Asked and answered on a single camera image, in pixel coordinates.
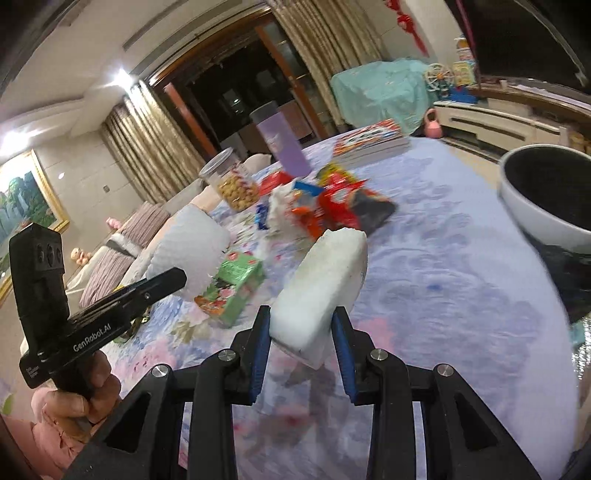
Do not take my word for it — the yellow snack bag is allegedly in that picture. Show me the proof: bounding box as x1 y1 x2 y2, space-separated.
315 162 358 187

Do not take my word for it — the white round trash bin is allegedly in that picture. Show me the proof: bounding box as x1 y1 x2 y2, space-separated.
499 144 591 254

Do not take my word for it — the teal cloth covered furniture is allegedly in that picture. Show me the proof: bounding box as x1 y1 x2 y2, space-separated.
331 59 436 135

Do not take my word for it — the floral blue tablecloth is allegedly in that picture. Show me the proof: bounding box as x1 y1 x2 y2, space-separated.
0 136 581 480

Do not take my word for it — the red snack wrapper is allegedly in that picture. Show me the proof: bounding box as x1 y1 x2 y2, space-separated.
290 173 397 240

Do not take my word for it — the white tv cabinet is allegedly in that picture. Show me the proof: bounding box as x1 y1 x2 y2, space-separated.
434 101 590 159

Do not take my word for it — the white foam block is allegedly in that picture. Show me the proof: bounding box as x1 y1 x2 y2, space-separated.
270 228 368 369

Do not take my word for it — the purple tumbler cup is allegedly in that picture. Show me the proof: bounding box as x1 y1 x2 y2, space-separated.
249 101 312 178

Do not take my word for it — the left hand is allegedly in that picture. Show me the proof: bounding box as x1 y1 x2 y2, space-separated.
44 350 121 443

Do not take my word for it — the framed landscape painting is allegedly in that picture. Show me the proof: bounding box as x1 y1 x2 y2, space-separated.
0 150 70 303

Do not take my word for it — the green printed carton box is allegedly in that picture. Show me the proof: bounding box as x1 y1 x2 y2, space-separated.
194 252 266 327

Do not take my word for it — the striped brown curtain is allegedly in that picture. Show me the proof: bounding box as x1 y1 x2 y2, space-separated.
100 81 205 203

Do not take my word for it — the ferris wheel toy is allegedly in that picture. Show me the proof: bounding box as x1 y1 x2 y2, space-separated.
424 63 455 100

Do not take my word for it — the stack of children's books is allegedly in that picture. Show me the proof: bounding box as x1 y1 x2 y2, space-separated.
332 119 411 168

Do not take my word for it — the clear plastic snack jar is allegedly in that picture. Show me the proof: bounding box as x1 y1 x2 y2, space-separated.
199 147 259 212

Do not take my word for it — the black television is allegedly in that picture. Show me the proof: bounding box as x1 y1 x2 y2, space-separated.
447 0 590 93

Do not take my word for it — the beige sofa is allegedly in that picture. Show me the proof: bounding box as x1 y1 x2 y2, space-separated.
66 186 221 314

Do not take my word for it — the pink kettlebell toy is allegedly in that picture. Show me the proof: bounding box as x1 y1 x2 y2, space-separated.
424 108 444 139

